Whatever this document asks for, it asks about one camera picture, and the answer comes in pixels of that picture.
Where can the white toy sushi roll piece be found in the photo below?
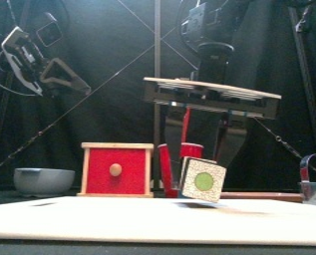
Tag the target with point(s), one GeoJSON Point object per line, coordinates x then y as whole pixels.
{"type": "Point", "coordinates": [202, 181]}

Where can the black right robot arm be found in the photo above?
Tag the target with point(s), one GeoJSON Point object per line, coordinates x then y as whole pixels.
{"type": "Point", "coordinates": [237, 20]}

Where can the square brown-pink plate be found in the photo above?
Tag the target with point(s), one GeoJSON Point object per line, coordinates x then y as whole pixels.
{"type": "Point", "coordinates": [261, 196]}

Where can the white cutting board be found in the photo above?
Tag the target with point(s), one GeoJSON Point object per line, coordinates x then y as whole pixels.
{"type": "Point", "coordinates": [119, 220]}

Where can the red cup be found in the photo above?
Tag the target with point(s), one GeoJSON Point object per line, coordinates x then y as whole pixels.
{"type": "Point", "coordinates": [194, 150]}

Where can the long thin utensil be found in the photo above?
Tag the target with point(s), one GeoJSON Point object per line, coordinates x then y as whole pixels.
{"type": "Point", "coordinates": [186, 126]}

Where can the wooden box with red drawer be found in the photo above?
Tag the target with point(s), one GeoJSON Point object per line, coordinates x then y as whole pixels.
{"type": "Point", "coordinates": [98, 181]}

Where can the grey-blue bowl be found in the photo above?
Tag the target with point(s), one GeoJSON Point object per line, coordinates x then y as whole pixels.
{"type": "Point", "coordinates": [42, 182]}

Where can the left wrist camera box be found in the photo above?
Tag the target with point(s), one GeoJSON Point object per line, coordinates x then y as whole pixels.
{"type": "Point", "coordinates": [48, 32]}

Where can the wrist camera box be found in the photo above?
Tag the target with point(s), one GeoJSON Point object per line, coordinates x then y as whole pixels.
{"type": "Point", "coordinates": [48, 32]}
{"type": "Point", "coordinates": [199, 23]}

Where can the vertical metal frame pole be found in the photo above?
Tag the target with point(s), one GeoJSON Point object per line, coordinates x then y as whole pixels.
{"type": "Point", "coordinates": [157, 50]}

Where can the black frame post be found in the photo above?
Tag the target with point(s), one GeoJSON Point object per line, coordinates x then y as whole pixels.
{"type": "Point", "coordinates": [304, 83]}

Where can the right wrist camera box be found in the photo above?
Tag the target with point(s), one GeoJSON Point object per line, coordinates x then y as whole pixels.
{"type": "Point", "coordinates": [199, 23]}

